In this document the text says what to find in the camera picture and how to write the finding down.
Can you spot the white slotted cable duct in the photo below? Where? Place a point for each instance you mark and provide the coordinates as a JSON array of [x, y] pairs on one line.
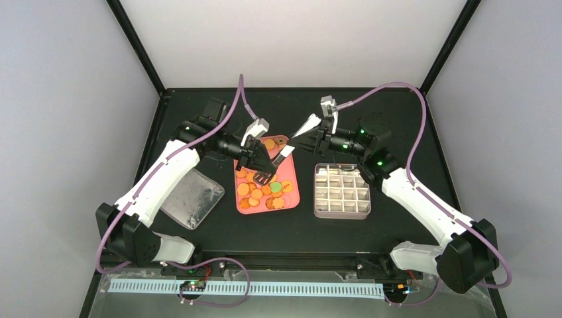
[[287, 289]]

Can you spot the round orange cracker cookie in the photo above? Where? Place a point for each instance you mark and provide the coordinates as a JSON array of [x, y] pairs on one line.
[[269, 143]]

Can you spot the green round cookie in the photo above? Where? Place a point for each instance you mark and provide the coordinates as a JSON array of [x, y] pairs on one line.
[[275, 187]]

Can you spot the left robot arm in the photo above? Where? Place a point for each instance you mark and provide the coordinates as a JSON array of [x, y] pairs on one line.
[[125, 226]]

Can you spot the white divided cookie tin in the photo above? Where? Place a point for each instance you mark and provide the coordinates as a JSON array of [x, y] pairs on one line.
[[340, 192]]

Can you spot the right base circuit board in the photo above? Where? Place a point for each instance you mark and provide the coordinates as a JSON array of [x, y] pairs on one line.
[[399, 289]]

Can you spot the metal serving tongs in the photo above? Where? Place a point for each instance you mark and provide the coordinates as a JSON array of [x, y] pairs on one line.
[[264, 178]]

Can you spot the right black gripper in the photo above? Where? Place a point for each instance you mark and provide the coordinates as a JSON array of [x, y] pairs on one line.
[[319, 144]]

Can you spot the base circuit board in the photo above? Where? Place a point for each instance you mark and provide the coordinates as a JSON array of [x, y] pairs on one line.
[[399, 289], [193, 286]]

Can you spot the pink round cookie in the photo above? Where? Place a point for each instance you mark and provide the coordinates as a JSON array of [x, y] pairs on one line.
[[287, 201]]

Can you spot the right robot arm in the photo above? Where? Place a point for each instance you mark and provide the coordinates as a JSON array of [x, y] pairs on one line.
[[465, 252]]

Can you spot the clear plastic tin lid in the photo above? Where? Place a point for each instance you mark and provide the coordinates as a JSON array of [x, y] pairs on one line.
[[193, 198]]

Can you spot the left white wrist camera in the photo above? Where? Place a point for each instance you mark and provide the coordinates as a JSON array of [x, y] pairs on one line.
[[256, 130]]

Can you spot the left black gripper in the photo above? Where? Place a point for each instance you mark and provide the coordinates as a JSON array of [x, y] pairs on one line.
[[248, 154]]

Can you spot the left base circuit board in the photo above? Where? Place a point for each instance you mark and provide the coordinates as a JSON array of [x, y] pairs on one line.
[[193, 286]]

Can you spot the brown flower jam cookie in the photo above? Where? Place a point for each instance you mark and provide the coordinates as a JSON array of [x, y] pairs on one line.
[[280, 141]]

